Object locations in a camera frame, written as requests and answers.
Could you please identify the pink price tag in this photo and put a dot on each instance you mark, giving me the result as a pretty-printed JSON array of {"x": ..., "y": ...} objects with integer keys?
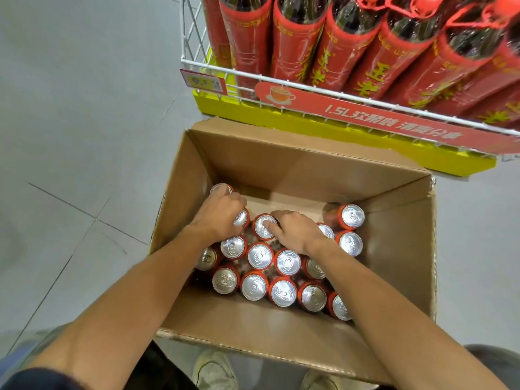
[{"x": 203, "y": 81}]

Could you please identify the red banner sign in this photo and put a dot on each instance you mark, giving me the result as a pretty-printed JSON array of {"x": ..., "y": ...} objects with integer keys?
[{"x": 365, "y": 115}]

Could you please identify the person's right hand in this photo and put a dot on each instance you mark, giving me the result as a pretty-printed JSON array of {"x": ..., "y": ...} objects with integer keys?
[{"x": 298, "y": 235}]

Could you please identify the person's right white shoe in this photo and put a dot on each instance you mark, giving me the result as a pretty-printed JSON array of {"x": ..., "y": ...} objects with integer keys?
[{"x": 321, "y": 381}]

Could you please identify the person's grey trousers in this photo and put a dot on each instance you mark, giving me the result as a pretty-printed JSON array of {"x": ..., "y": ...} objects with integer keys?
[{"x": 495, "y": 363}]

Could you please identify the yellow display base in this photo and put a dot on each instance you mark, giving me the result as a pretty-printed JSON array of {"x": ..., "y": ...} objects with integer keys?
[{"x": 308, "y": 123}]

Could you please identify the person's dark shirt sleeve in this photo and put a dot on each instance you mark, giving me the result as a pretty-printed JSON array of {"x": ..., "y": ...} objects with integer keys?
[{"x": 36, "y": 381}]

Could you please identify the row of red-label bottles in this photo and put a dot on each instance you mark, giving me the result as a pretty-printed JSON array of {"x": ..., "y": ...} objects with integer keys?
[{"x": 292, "y": 48}]

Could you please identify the person's left hand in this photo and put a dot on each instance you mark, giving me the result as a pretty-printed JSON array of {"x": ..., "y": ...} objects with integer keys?
[{"x": 217, "y": 215}]

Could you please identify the person's right forearm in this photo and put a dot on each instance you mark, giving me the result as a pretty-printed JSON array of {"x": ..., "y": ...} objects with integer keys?
[{"x": 390, "y": 316}]

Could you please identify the person's left thumb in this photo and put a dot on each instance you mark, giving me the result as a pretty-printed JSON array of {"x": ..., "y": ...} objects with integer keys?
[{"x": 241, "y": 206}]

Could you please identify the brown cardboard box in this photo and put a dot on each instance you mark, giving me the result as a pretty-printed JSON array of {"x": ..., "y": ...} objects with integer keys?
[{"x": 308, "y": 174}]

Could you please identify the person's right thumb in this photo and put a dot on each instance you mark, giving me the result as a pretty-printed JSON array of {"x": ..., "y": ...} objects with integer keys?
[{"x": 272, "y": 227}]

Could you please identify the person's white shoe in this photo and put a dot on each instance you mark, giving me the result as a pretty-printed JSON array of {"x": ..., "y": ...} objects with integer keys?
[
  {"x": 321, "y": 381},
  {"x": 214, "y": 373}
]

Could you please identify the person's left forearm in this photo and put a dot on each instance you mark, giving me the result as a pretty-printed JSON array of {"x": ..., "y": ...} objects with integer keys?
[{"x": 134, "y": 296}]

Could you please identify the cluster of red cans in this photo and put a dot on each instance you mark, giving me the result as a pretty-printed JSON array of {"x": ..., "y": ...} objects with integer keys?
[{"x": 260, "y": 256}]

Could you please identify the red drink can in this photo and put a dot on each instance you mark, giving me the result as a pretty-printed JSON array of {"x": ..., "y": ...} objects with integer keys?
[
  {"x": 219, "y": 187},
  {"x": 261, "y": 229}
]

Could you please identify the person's left white shoe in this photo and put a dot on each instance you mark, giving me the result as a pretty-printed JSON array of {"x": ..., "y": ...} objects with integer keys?
[{"x": 214, "y": 373}]

